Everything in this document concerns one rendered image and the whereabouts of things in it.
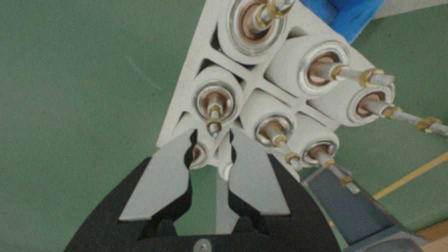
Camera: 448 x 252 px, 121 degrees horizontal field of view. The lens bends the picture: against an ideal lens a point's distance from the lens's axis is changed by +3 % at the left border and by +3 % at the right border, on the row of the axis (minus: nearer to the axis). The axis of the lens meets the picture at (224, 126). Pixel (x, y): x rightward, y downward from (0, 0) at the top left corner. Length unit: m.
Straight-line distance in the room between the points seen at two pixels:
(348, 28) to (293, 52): 0.26
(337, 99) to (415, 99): 0.60
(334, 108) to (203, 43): 0.26
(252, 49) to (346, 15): 0.36
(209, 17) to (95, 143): 0.65
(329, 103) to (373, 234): 0.49
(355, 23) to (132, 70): 0.60
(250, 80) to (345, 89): 0.16
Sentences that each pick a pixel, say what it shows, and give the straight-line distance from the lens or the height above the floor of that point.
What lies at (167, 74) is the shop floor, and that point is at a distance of 0.49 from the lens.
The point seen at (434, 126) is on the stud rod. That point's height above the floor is 0.33.
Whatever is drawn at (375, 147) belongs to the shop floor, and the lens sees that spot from 0.94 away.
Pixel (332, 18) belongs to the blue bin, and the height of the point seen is 0.00.
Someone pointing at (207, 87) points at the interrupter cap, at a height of 0.25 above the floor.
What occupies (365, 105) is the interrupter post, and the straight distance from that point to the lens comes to 0.33.
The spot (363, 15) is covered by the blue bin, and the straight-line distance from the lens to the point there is 0.49.
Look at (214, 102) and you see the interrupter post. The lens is 0.19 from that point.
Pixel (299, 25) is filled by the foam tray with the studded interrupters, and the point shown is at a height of 0.18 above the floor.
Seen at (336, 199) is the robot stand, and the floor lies 0.15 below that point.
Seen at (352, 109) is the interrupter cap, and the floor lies 0.25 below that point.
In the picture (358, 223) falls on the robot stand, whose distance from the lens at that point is 0.73.
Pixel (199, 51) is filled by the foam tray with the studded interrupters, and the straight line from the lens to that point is 0.28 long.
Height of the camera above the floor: 0.45
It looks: 61 degrees down
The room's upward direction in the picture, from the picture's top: 175 degrees clockwise
